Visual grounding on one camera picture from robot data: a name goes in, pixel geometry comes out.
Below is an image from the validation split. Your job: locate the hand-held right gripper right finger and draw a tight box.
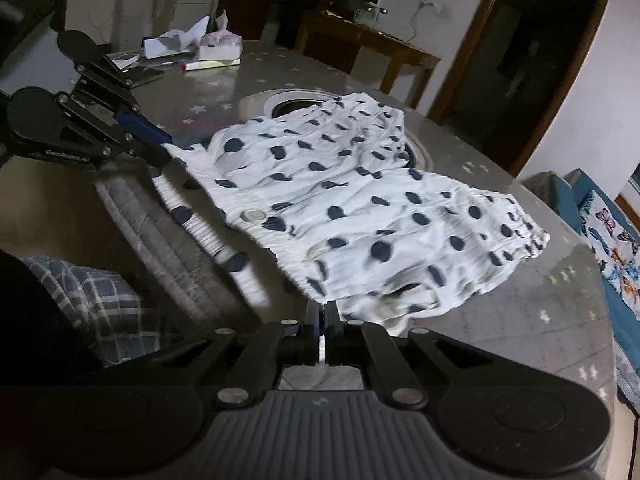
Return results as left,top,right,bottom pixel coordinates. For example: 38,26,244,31
324,301,496,408

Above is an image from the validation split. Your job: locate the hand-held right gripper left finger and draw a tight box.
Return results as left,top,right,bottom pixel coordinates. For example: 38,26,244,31
145,302,322,408

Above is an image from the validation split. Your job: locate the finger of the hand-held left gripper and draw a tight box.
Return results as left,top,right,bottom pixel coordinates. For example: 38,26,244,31
37,91,173,167
72,60,173,145

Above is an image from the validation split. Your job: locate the white polka dot garment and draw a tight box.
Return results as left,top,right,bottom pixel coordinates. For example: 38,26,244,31
150,91,552,338

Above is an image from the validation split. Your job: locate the white card with dark oval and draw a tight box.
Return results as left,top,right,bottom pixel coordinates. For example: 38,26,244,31
107,51,143,72

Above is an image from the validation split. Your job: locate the grey quilted table skirt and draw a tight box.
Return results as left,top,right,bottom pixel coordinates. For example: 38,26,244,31
94,164,273,343

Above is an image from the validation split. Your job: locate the white tube with red cap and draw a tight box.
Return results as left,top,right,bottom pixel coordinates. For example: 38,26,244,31
180,57,241,72

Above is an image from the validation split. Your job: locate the white crumpled paper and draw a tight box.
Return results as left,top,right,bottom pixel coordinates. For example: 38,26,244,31
142,15,211,59

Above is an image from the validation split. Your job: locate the pink tissue pack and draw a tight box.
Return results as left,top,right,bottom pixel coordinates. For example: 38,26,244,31
199,29,244,61

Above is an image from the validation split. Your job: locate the blue plaid cloth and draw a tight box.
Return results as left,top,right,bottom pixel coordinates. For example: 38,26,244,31
20,254,167,367

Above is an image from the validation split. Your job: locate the wooden side table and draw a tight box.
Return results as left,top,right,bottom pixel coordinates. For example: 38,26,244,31
295,10,443,109

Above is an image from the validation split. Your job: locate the blue sofa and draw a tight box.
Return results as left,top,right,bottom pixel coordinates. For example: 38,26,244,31
520,169,640,413

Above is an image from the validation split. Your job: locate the butterfly print blanket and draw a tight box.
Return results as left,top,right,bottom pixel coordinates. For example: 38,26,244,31
580,189,640,322

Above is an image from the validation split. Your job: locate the wooden door frame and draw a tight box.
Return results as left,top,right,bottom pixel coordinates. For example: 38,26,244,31
427,0,610,179

